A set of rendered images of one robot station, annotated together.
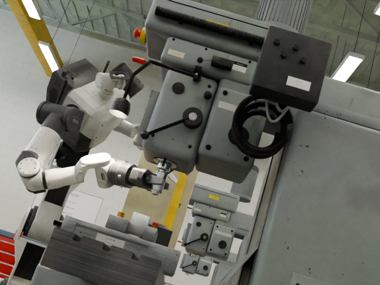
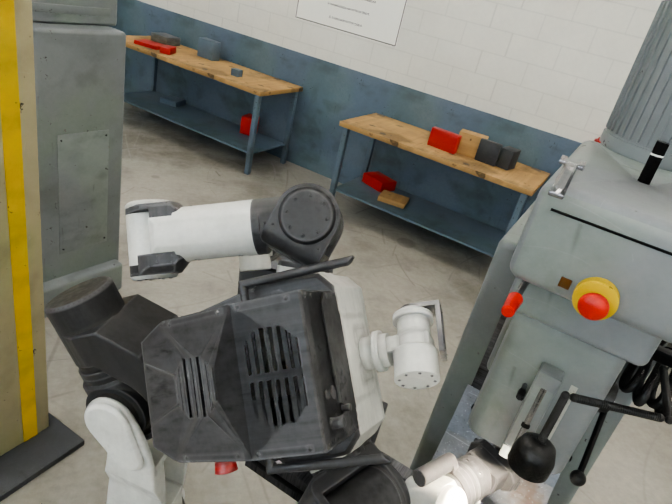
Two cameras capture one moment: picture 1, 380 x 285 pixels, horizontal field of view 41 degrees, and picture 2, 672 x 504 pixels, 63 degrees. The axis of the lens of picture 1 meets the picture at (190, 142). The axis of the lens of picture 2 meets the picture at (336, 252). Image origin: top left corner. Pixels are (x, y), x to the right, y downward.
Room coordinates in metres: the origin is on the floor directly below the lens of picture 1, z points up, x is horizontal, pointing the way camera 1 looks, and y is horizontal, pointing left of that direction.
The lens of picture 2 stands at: (1.82, 1.08, 2.09)
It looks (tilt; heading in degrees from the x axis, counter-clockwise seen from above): 27 degrees down; 291
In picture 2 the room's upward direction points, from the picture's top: 14 degrees clockwise
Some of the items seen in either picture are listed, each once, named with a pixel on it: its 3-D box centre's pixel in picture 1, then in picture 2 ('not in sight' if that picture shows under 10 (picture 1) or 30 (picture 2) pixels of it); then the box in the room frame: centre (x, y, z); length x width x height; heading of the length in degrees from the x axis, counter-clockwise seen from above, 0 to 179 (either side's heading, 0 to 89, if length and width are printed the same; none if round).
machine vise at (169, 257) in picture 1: (122, 240); not in sight; (1.54, 0.10, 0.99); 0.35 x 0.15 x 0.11; 88
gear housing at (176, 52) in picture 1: (206, 74); (593, 279); (1.71, 0.02, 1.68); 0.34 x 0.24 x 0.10; 87
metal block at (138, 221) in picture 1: (138, 225); not in sight; (1.54, 0.07, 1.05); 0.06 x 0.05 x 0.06; 178
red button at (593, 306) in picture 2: (138, 33); (593, 305); (1.73, 0.31, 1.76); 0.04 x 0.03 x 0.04; 177
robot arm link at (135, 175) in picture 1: (135, 177); (478, 473); (1.75, 0.14, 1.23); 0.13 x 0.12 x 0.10; 154
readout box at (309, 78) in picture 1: (290, 68); not in sight; (1.36, -0.22, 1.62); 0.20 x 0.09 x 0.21; 87
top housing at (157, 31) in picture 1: (210, 42); (623, 221); (1.71, 0.05, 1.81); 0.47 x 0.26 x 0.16; 87
